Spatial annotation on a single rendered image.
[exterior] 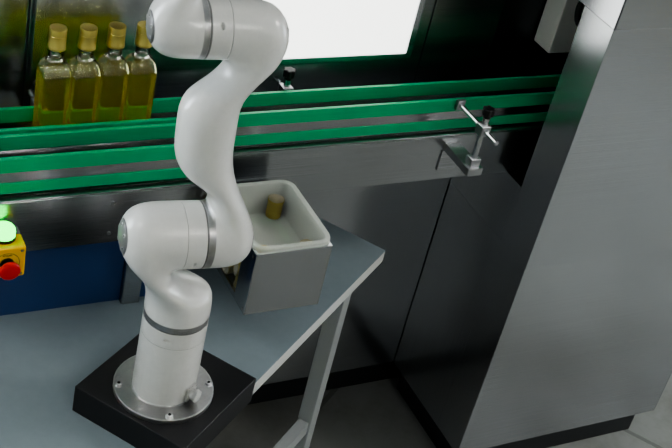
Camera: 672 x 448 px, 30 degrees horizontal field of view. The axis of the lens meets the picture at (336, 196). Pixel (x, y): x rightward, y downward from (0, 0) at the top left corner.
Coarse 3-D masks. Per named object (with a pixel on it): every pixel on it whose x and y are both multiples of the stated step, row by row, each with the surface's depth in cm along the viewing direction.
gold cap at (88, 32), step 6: (84, 24) 239; (90, 24) 239; (84, 30) 237; (90, 30) 238; (96, 30) 238; (84, 36) 238; (90, 36) 238; (96, 36) 239; (78, 42) 240; (84, 42) 239; (90, 42) 239; (84, 48) 239; (90, 48) 240
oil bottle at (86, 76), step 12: (72, 60) 242; (72, 72) 241; (84, 72) 241; (96, 72) 242; (72, 84) 242; (84, 84) 242; (96, 84) 244; (72, 96) 243; (84, 96) 244; (96, 96) 245; (72, 108) 245; (84, 108) 246; (96, 108) 247; (72, 120) 246; (84, 120) 247
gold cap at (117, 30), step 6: (114, 24) 241; (120, 24) 242; (108, 30) 241; (114, 30) 240; (120, 30) 240; (108, 36) 242; (114, 36) 241; (120, 36) 241; (108, 42) 242; (114, 42) 242; (120, 42) 242; (114, 48) 242; (120, 48) 243
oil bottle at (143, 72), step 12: (132, 60) 247; (144, 60) 247; (132, 72) 246; (144, 72) 247; (156, 72) 249; (132, 84) 248; (144, 84) 249; (132, 96) 249; (144, 96) 251; (132, 108) 251; (144, 108) 252
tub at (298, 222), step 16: (240, 192) 263; (256, 192) 265; (272, 192) 267; (288, 192) 268; (256, 208) 268; (288, 208) 268; (304, 208) 262; (256, 224) 265; (272, 224) 266; (288, 224) 267; (304, 224) 262; (320, 224) 257; (256, 240) 260; (272, 240) 261; (288, 240) 262; (320, 240) 253
